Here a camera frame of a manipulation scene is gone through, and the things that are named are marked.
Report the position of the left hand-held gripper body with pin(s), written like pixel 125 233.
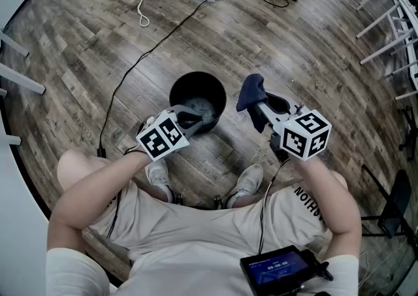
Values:
pixel 161 139

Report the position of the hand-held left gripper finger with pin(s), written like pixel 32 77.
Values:
pixel 183 111
pixel 194 126

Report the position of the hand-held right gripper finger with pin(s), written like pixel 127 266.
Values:
pixel 281 105
pixel 269 115

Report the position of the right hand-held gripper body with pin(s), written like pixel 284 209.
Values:
pixel 303 134

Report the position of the black round bucket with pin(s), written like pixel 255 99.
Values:
pixel 196 89

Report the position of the dark blue cloth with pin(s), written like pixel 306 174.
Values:
pixel 249 92

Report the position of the person's left forearm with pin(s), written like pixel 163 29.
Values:
pixel 98 183

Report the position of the person's right forearm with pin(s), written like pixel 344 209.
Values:
pixel 326 190

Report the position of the person's left grey shoe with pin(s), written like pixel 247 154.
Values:
pixel 160 177

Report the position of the person's grey shoe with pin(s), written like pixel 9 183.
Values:
pixel 160 177
pixel 248 180

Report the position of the person's right grey shoe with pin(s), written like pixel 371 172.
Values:
pixel 248 180

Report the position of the black stool with chrome legs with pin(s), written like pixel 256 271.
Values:
pixel 218 201

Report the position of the person's left leg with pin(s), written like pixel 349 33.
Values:
pixel 75 164

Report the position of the beige shorts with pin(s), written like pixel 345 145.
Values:
pixel 196 223

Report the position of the black office chair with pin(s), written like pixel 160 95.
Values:
pixel 409 131

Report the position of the black folding chair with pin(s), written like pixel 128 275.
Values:
pixel 396 203

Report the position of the white t-shirt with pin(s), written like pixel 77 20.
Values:
pixel 183 272

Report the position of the black monitor with blue screen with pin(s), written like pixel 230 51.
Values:
pixel 281 268

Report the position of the white metal table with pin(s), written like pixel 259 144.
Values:
pixel 403 10
pixel 23 80

